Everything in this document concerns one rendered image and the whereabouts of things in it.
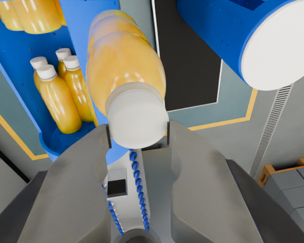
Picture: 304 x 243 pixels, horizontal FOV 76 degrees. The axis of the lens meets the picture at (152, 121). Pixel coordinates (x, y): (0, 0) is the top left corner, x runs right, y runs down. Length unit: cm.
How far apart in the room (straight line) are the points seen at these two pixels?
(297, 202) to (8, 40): 328
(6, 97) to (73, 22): 178
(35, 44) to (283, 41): 70
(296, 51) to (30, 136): 224
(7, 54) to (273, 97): 232
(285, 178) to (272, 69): 281
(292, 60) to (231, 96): 144
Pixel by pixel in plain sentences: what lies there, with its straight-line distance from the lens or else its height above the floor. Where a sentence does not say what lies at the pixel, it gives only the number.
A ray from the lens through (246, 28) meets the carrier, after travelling 69.
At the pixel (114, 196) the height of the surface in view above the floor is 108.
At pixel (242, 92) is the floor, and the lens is 222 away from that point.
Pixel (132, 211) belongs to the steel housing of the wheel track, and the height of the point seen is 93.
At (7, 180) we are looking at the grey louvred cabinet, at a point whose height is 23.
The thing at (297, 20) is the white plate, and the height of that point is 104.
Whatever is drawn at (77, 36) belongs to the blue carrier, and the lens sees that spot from 37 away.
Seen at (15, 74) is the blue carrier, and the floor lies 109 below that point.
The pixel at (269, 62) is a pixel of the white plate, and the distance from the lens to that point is 73.
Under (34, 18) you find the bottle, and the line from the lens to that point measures 42.
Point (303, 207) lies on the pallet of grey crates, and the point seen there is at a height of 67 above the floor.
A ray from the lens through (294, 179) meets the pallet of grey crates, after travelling 351.
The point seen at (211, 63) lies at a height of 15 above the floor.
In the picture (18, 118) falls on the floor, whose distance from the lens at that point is 224.
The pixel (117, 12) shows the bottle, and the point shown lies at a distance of 26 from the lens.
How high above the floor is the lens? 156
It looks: 48 degrees down
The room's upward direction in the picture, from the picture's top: 169 degrees clockwise
